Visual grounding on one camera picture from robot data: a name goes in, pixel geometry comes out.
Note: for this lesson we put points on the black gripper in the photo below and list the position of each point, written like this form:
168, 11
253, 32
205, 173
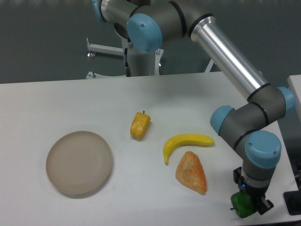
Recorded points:
255, 188

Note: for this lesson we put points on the green toy pepper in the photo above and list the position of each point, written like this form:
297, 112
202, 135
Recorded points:
243, 204

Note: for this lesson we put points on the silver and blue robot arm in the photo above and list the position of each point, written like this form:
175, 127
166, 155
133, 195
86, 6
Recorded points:
147, 27

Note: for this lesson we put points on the yellow toy pepper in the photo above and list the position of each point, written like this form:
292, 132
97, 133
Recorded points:
140, 125

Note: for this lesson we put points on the beige round plate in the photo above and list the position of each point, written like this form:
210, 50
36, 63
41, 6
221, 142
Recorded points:
79, 163

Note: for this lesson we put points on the black device at right edge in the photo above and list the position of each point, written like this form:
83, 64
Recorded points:
293, 202

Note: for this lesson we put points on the orange toy pastry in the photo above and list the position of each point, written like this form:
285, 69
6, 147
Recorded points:
190, 173

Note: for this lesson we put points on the yellow toy banana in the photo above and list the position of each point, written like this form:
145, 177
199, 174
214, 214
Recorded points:
187, 139

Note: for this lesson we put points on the white box at right edge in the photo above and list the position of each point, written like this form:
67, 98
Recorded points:
294, 82

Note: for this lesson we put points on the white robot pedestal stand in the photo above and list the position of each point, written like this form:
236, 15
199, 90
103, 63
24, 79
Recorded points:
173, 58

